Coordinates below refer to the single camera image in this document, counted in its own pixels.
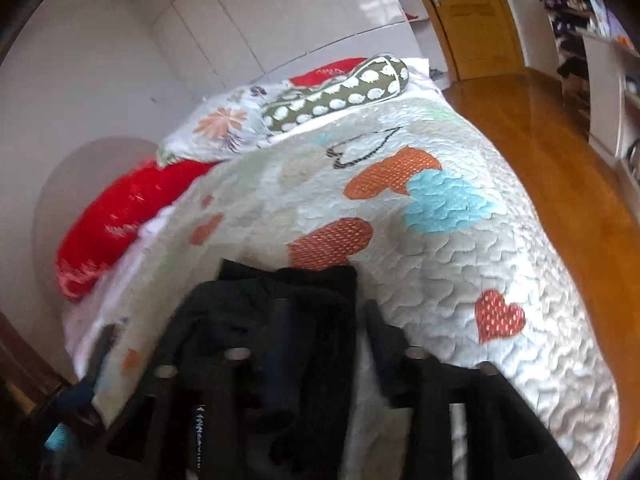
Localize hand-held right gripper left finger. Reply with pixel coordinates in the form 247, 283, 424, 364
100, 297, 303, 480

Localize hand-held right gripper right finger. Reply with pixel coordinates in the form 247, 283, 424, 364
363, 299, 582, 480

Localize black pants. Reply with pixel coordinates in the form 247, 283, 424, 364
169, 259, 362, 480

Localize quilted heart-print bedspread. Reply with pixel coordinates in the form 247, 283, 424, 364
75, 91, 621, 480

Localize black smartphone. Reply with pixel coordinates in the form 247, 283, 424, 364
85, 324, 124, 387

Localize red patterned pillow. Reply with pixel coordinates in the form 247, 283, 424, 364
289, 57, 370, 89
55, 159, 217, 302

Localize white floral pillow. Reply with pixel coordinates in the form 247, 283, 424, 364
157, 80, 321, 167

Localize green bolster with white print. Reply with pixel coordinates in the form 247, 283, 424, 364
261, 55, 411, 136

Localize white shelf unit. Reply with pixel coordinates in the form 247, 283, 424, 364
581, 30, 640, 182
534, 0, 632, 82

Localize white glossy wardrobe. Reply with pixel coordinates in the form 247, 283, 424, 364
150, 0, 437, 92

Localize wooden door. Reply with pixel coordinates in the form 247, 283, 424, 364
410, 0, 526, 82

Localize dark wooden bed frame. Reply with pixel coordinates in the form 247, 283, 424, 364
0, 309, 68, 413

